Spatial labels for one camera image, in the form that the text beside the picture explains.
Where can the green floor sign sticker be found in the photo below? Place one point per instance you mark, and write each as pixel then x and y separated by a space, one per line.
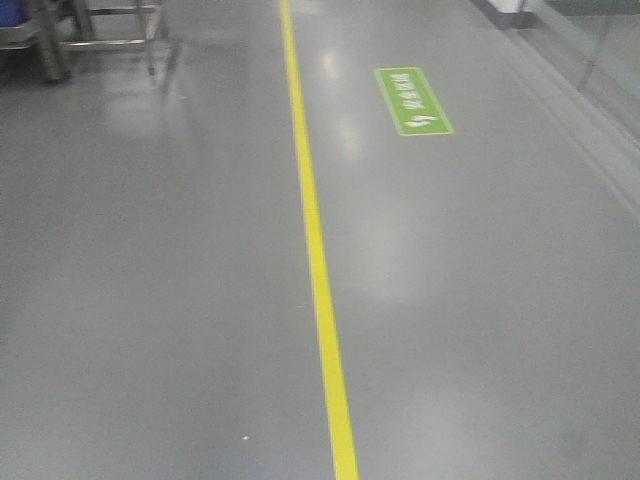
pixel 412 103

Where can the steel cart frame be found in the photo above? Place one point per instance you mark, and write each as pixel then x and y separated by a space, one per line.
pixel 57 28

